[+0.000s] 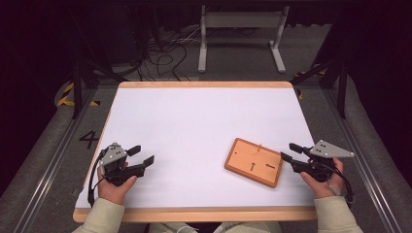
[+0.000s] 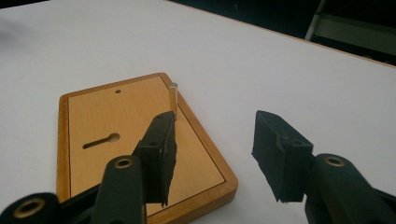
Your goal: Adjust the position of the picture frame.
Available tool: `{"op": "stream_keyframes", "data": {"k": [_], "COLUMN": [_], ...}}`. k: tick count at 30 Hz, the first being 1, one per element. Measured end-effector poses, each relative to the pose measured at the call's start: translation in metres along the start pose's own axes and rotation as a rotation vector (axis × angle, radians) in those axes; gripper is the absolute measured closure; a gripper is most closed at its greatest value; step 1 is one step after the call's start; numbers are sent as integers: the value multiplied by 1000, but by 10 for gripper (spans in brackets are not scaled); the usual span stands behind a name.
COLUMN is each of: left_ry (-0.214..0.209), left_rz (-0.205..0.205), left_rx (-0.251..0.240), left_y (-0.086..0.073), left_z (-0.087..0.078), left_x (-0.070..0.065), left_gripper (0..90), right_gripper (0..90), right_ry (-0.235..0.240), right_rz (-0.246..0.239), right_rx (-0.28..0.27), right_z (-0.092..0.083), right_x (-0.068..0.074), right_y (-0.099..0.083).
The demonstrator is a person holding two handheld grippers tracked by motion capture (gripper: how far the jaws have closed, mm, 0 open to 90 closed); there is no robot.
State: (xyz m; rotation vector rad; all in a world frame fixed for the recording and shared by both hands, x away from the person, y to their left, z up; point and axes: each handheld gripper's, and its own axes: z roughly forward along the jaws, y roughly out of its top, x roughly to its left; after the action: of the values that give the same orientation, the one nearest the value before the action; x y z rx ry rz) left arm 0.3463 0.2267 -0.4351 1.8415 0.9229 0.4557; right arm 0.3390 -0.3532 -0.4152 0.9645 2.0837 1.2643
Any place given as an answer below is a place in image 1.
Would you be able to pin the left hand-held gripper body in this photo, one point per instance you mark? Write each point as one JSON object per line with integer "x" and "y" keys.
{"x": 113, "y": 155}

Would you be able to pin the white metal stand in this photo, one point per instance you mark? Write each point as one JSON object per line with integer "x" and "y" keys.
{"x": 241, "y": 20}

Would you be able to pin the black metal stand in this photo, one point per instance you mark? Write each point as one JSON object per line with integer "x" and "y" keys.
{"x": 341, "y": 87}
{"x": 77, "y": 81}

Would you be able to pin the person's right leg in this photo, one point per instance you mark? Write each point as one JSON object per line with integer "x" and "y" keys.
{"x": 247, "y": 227}

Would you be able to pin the person's leg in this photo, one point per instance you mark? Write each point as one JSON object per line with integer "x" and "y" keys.
{"x": 247, "y": 227}
{"x": 176, "y": 228}

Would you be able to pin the person's left hand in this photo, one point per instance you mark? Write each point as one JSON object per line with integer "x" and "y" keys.
{"x": 113, "y": 192}

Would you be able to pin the orange rectangular board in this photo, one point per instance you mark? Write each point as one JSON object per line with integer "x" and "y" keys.
{"x": 254, "y": 161}

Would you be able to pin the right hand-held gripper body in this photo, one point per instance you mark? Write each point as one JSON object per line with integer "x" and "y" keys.
{"x": 324, "y": 150}

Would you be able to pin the person's right hand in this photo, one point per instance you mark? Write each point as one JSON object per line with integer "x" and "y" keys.
{"x": 320, "y": 189}

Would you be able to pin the person's left leg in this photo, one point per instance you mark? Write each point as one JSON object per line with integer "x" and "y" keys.
{"x": 176, "y": 228}

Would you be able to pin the aluminium floor rail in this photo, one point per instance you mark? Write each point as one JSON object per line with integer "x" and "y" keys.
{"x": 55, "y": 161}
{"x": 362, "y": 155}

